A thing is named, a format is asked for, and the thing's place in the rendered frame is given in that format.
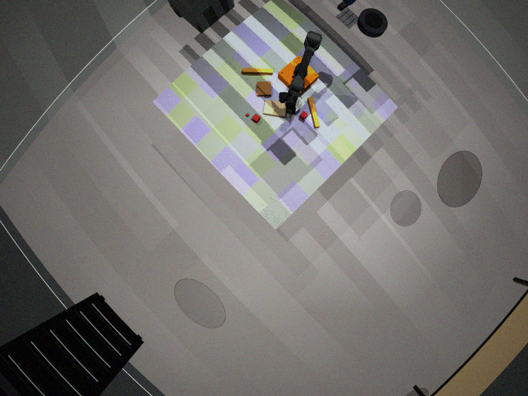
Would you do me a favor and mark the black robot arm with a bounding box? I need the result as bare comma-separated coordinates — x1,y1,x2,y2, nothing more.
279,31,322,109

